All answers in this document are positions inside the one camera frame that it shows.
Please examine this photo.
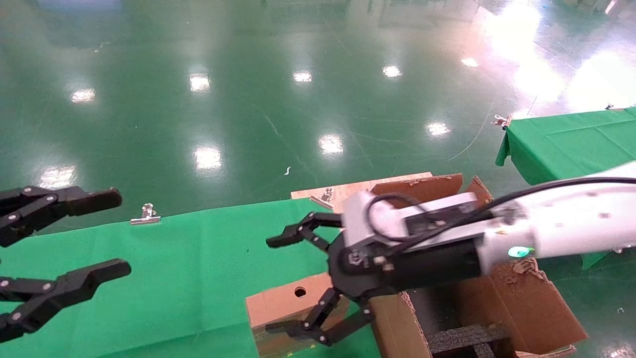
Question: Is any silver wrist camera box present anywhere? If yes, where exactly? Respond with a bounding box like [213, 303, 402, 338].
[343, 191, 480, 249]

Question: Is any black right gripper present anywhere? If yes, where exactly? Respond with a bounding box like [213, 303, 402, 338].
[265, 211, 482, 347]

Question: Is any small brown cardboard box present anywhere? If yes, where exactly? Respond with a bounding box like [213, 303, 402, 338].
[246, 272, 351, 358]

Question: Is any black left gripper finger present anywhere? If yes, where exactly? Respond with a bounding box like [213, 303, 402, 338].
[0, 259, 132, 344]
[0, 186, 123, 248]

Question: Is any black camera cable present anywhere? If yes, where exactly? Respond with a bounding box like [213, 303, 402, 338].
[367, 177, 636, 244]

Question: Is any black foam insert block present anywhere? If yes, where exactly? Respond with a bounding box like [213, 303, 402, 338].
[426, 323, 512, 358]

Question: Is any large green table cloth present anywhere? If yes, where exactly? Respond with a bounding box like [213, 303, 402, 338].
[0, 198, 381, 358]

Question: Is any large open cardboard carton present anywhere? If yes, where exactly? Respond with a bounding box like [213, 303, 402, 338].
[370, 173, 588, 358]

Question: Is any green cloth side table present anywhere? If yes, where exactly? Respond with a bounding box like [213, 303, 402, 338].
[495, 107, 636, 269]

